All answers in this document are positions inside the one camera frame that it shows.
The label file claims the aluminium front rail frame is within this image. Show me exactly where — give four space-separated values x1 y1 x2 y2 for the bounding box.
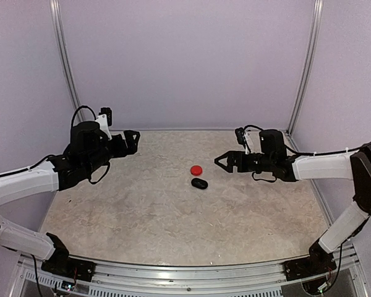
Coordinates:
9 244 367 297

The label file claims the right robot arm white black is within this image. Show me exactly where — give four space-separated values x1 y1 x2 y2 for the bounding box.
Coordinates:
214 127 371 275

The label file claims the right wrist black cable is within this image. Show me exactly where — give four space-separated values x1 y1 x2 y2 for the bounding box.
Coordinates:
242 124 297 155

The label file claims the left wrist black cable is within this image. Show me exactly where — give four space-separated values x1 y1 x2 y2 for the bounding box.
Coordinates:
71 105 98 127

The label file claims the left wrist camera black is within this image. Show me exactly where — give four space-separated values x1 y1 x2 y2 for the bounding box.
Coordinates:
99 107 113 127

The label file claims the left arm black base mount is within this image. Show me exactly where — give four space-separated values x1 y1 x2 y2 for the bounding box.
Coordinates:
41 233 96 282

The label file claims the aluminium corner post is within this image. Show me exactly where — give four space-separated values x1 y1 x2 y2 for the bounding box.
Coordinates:
286 0 324 137
49 0 82 111

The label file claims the right aluminium corner post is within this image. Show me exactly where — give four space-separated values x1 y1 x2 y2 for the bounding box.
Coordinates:
286 0 324 137

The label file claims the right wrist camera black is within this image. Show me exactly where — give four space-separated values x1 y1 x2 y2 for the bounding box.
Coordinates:
235 127 252 155

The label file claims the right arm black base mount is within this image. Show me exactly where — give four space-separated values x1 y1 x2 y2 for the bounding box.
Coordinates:
283 241 337 281

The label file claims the red earbud charging case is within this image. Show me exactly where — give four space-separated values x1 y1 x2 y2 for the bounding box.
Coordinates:
190 165 203 176

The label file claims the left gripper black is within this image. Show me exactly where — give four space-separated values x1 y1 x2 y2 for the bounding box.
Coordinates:
85 130 140 174

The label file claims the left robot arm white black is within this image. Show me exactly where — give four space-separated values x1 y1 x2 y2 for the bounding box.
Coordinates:
0 116 140 275

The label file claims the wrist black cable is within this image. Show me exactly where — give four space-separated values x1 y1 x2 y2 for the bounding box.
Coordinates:
242 124 297 155
71 105 98 127

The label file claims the black earbud charging case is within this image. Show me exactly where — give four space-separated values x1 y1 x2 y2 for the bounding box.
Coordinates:
191 178 208 190

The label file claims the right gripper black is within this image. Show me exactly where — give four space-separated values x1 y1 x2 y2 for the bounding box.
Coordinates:
215 150 275 173

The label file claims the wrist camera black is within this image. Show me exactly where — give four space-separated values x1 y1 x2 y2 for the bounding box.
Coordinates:
235 127 252 155
99 107 113 127

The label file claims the left aluminium corner post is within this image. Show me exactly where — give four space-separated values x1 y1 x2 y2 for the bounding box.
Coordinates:
49 0 82 111

